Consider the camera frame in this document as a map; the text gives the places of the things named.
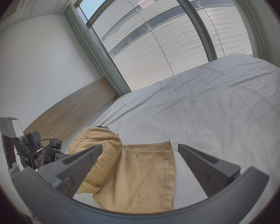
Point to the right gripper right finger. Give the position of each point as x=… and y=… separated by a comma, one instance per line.
x=210, y=174

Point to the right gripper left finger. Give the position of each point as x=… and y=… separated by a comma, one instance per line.
x=72, y=171

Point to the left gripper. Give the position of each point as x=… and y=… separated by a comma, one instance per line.
x=50, y=155

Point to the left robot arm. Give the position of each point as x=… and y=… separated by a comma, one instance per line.
x=11, y=129

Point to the bed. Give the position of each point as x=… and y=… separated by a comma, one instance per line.
x=200, y=101

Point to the green garment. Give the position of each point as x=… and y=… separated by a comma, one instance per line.
x=105, y=127

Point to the grey-green curtain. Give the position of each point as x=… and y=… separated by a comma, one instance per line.
x=95, y=50
x=254, y=20

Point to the window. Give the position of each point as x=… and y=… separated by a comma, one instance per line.
x=154, y=43

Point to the white ceiling air vent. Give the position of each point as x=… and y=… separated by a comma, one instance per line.
x=16, y=6

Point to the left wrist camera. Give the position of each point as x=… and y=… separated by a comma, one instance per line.
x=55, y=143

